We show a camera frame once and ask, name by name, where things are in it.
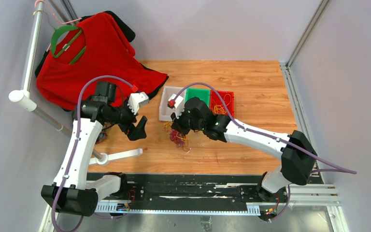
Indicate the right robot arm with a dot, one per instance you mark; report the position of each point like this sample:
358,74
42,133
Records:
294,150

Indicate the red t-shirt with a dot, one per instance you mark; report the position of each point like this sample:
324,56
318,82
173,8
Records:
76,70

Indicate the plaid shirt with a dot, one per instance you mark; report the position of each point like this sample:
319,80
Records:
102,136

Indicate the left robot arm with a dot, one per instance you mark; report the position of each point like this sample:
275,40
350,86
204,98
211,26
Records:
70,192

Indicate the red plastic bin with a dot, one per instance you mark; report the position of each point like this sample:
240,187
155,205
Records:
219,104

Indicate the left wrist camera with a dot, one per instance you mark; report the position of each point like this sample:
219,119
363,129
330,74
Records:
136,101

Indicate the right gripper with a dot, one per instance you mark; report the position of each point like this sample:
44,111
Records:
177,123

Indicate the white clothes rack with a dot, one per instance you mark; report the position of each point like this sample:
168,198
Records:
22,96

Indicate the green plastic bin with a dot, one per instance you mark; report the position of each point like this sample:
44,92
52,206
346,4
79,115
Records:
202,94

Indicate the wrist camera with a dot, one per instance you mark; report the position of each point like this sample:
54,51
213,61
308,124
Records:
177,103
136,101

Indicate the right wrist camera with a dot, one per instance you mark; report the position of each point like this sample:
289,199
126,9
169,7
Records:
177,103

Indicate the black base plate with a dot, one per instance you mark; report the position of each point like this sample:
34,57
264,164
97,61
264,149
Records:
194,192

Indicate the white plastic bin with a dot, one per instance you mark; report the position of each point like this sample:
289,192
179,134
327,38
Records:
164,111

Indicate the aluminium frame rail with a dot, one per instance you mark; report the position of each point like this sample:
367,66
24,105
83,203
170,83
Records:
310,194

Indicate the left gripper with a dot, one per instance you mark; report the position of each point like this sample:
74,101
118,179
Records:
135,132

